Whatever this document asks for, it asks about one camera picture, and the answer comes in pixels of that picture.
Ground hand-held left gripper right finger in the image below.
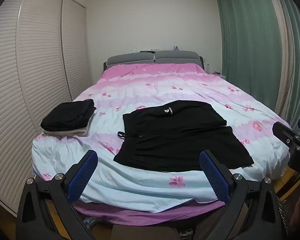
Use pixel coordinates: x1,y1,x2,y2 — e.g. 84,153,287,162
199,150,282,240

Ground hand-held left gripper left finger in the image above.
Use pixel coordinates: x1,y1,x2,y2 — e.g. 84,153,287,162
16,150,98,240

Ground black pants with white logo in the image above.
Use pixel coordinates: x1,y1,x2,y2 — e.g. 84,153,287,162
113,100,255,172

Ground folded black pants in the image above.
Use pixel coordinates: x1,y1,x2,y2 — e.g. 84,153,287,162
41,99,97,132

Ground beige curtain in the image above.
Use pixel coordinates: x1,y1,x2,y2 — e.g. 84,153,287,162
262,0,299,127

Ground purple bed sheet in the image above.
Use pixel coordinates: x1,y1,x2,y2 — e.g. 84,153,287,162
72,199,227,227

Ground bed with pink floral sheet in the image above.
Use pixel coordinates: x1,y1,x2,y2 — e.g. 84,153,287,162
31,63,292,214

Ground white louvred wardrobe door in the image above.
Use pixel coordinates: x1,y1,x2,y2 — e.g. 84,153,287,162
0,0,73,217
61,0,92,101

